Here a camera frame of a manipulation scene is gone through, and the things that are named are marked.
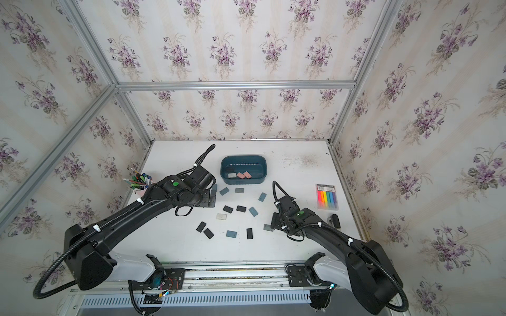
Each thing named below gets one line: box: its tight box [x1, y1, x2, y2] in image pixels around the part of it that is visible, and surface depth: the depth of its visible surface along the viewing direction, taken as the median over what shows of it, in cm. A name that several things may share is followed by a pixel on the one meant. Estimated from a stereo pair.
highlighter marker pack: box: [316, 183, 340, 211], surface depth 97 cm
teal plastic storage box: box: [220, 155, 268, 185], surface depth 107 cm
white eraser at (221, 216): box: [216, 213, 228, 221], surface depth 91 cm
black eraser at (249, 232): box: [246, 227, 253, 240], surface depth 86 cm
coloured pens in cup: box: [122, 172, 153, 191], surface depth 90 cm
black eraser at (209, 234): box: [202, 227, 215, 239], surface depth 86 cm
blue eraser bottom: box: [225, 230, 238, 239], surface depth 86 cm
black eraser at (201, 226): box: [195, 221, 207, 234], surface depth 88 cm
